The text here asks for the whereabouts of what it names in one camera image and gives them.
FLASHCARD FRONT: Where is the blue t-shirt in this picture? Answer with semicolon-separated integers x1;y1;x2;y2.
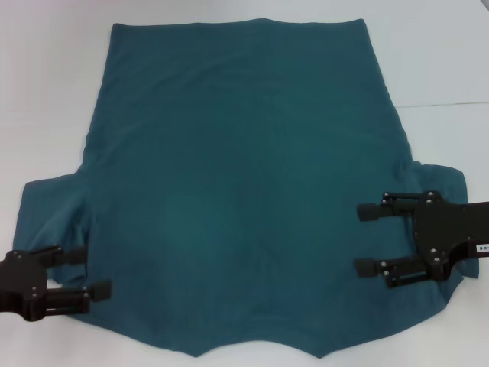
13;17;481;360

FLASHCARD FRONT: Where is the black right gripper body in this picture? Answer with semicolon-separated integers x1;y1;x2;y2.
415;197;489;283

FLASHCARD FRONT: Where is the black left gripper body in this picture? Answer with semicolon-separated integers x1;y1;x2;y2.
0;250;50;323

